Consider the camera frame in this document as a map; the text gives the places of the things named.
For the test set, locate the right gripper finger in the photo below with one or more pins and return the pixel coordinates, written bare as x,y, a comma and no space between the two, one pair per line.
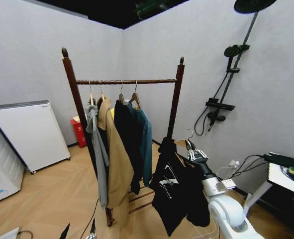
203,154
192,154

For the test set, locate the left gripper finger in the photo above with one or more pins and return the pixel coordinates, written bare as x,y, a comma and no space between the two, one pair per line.
65,232
93,230

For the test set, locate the wooden hanger with metal hook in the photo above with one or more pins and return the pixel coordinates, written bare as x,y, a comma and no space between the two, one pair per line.
180,143

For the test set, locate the black t-shirt with white print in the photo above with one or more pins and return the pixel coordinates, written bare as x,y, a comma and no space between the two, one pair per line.
171,199

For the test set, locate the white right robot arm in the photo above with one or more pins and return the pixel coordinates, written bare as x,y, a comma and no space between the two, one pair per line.
226,206

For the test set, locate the teal hanging garment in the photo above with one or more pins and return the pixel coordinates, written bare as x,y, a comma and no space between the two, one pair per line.
146,139

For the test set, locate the plain black hanging garment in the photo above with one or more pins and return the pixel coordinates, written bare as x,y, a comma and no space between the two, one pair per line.
129,129

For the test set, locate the wooden hanger with teal garment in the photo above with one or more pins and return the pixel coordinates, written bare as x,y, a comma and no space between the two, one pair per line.
135,96

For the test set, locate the grey hanging garment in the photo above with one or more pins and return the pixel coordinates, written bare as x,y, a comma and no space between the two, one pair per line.
98,149

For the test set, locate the wooden hanger with black garment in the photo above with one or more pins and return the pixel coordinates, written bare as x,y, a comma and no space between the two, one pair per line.
121,96

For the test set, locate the wooden hanger with tan coat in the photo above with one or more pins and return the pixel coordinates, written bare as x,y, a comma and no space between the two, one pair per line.
101,94

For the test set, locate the wooden hanger with grey garment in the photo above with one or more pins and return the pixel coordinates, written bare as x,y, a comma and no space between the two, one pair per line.
91,97

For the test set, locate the black shower mixer shelf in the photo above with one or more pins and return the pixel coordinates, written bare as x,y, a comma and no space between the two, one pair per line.
220,105

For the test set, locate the white flat box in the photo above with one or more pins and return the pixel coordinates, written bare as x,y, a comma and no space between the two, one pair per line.
7,234

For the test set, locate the tan long coat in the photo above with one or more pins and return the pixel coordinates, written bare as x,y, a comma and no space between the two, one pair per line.
117,161

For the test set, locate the black power adapter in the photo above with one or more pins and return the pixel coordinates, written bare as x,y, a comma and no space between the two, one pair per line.
279,159

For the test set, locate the white table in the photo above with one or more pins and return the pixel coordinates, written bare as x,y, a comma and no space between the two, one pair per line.
281,181

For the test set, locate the white washing machine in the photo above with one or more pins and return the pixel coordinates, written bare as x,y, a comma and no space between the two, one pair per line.
2,169

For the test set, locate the black cabinet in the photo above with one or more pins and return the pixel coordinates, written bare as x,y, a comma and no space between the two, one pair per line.
286,201

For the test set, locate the red bin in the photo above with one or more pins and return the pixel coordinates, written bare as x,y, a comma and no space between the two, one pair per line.
78,134

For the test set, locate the white box appliance on wheels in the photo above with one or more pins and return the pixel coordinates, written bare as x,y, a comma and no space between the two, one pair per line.
29,134

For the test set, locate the black hand shower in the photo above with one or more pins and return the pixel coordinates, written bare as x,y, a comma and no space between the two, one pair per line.
232,51

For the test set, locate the dark wooden clothes rack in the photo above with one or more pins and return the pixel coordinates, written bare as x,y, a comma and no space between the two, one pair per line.
72,74

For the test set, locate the round black overhead shower head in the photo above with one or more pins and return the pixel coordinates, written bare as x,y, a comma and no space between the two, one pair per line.
253,5

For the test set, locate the white wall plug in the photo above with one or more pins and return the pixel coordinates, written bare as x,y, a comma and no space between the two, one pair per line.
234,164

